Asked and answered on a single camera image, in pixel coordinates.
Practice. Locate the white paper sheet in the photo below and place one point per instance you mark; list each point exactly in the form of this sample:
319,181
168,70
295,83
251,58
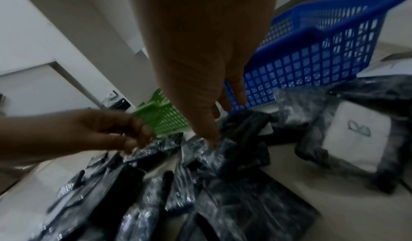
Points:
386,65

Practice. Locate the pile of black plastic packets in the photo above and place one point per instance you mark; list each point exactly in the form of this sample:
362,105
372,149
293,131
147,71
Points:
206,196

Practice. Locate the grey crinkled plastic packet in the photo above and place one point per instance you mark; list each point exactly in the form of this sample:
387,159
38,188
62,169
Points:
296,105

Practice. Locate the black box-shaped device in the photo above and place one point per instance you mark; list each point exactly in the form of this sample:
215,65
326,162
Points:
120,104

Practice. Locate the person's right hand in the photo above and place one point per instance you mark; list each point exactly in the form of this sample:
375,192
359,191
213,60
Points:
199,44

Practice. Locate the person's left hand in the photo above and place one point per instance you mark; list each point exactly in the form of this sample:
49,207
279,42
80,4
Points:
80,133

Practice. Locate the person's left forearm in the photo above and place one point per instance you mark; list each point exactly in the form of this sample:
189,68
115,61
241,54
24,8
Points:
14,138

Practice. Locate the green plastic lattice basket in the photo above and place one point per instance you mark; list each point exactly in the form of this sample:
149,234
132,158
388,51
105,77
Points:
164,119

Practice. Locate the blue plastic lattice basket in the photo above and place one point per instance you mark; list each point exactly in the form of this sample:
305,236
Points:
309,57

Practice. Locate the large black white-label packet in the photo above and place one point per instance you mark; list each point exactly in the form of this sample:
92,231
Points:
357,133

